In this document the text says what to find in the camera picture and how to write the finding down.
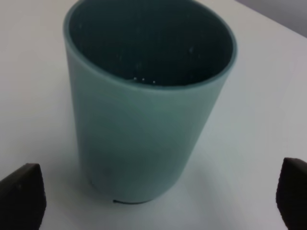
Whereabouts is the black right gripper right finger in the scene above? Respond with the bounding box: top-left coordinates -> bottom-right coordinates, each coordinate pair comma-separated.
276,158 -> 307,230

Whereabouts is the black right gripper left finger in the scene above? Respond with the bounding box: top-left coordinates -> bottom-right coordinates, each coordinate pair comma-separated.
0,163 -> 47,230

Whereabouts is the teal plastic cup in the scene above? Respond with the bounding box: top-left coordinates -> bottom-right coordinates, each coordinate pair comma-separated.
63,0 -> 237,204

